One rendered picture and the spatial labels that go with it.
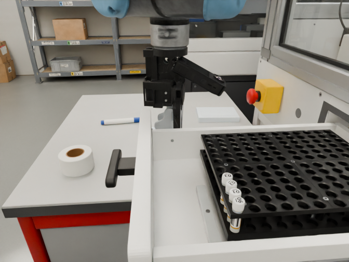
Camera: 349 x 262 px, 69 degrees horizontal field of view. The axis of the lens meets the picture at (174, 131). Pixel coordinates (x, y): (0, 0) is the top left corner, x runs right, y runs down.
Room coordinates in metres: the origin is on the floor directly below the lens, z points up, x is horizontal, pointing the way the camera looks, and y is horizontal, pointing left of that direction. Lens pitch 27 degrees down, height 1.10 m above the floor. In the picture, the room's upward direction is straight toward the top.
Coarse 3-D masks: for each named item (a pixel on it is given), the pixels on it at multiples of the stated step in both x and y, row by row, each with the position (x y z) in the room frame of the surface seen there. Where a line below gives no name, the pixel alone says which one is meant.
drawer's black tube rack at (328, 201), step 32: (224, 160) 0.29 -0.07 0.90; (256, 160) 0.30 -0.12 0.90; (288, 160) 0.29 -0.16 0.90; (320, 160) 0.29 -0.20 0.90; (256, 192) 0.23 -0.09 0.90; (288, 192) 0.23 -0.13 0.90; (320, 192) 0.23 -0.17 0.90; (224, 224) 0.21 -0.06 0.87; (256, 224) 0.21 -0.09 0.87; (288, 224) 0.21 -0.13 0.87; (320, 224) 0.21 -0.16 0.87
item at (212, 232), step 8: (200, 192) 0.29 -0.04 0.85; (200, 200) 0.27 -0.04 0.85; (208, 200) 0.27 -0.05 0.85; (200, 208) 0.26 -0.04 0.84; (208, 208) 0.25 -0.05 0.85; (208, 216) 0.24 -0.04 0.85; (208, 224) 0.23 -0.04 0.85; (216, 224) 0.23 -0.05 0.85; (208, 232) 0.22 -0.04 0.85; (216, 232) 0.21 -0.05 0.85; (208, 240) 0.21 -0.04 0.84; (216, 240) 0.20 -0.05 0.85
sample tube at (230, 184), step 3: (228, 180) 0.23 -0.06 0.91; (231, 180) 0.23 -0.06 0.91; (228, 183) 0.23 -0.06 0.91; (231, 183) 0.23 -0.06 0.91; (234, 183) 0.23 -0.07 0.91; (225, 186) 0.23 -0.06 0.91; (228, 186) 0.22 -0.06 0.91; (231, 186) 0.22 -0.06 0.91; (234, 186) 0.22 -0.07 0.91; (225, 189) 0.23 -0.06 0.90; (228, 189) 0.22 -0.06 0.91; (225, 192) 0.23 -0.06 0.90; (228, 192) 0.22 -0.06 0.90; (225, 207) 0.22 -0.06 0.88; (225, 210) 0.22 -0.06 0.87
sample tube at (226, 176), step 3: (225, 174) 0.24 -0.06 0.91; (228, 174) 0.24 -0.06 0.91; (231, 174) 0.24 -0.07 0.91; (222, 177) 0.24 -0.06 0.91; (225, 177) 0.24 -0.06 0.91; (228, 177) 0.24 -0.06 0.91; (231, 177) 0.24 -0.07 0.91; (222, 180) 0.24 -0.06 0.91; (225, 180) 0.24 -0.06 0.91; (222, 183) 0.24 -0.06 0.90; (225, 183) 0.24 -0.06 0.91; (222, 198) 0.24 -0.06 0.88; (222, 201) 0.24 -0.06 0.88
